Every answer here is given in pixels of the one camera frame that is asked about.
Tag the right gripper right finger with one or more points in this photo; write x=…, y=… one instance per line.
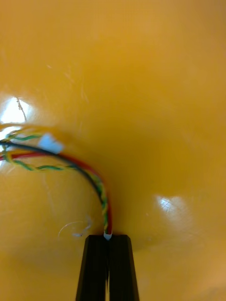
x=122, y=270

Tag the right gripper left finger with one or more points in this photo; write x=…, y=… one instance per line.
x=94, y=270

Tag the yellow-orange plastic bin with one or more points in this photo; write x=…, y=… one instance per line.
x=153, y=94

